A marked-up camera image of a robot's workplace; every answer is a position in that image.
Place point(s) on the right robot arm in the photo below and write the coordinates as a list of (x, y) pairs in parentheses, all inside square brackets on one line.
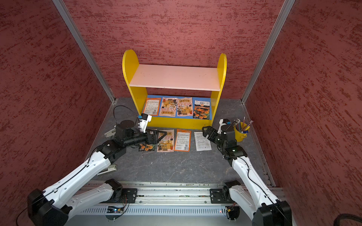
[(249, 175)]

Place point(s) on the aluminium corner post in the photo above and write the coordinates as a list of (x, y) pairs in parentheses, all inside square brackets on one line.
[(278, 25), (64, 13)]

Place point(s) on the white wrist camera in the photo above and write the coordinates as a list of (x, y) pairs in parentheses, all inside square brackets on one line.
[(144, 119), (223, 125)]

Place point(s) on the aluminium corner post left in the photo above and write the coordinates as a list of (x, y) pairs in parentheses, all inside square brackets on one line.
[(64, 13)]

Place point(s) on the aluminium corner post right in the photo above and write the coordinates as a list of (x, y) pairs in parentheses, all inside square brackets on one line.
[(278, 25)]

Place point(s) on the marigold seed bag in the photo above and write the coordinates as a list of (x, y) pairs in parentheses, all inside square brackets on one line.
[(202, 109), (147, 147)]

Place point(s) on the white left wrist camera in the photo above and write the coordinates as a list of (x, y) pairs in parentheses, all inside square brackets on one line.
[(144, 119)]

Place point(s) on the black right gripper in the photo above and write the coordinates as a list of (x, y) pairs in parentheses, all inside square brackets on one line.
[(213, 131)]

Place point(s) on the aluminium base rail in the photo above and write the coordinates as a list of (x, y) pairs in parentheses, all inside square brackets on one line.
[(231, 200)]

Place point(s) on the yellow pen holder cup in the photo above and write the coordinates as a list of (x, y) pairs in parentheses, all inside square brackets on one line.
[(241, 129)]

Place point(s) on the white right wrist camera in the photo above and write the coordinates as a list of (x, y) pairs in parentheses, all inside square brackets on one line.
[(223, 125)]

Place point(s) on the white seed bag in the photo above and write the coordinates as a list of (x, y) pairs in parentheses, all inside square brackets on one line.
[(202, 143)]

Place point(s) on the orange bordered seed bag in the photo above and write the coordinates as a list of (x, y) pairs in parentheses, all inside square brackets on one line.
[(152, 106), (183, 140)]

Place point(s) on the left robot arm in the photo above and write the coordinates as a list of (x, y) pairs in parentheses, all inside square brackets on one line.
[(58, 203)]

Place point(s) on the white grey stapler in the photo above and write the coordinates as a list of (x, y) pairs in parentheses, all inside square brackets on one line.
[(109, 169)]

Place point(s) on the yellow wooden shelf unit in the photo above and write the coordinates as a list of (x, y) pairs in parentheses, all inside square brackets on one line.
[(140, 77)]

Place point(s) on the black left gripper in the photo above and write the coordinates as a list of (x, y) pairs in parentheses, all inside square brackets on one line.
[(154, 135)]

